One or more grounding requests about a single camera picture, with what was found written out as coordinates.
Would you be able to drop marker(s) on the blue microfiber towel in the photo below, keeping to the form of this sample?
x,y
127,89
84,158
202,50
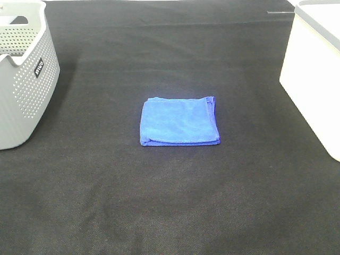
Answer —
x,y
179,122

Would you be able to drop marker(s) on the white storage box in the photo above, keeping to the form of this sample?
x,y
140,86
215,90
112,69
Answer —
x,y
310,71

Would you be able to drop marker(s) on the black table cloth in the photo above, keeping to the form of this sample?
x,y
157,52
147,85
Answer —
x,y
83,184

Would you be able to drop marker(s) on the grey perforated plastic basket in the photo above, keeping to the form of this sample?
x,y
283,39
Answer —
x,y
29,71

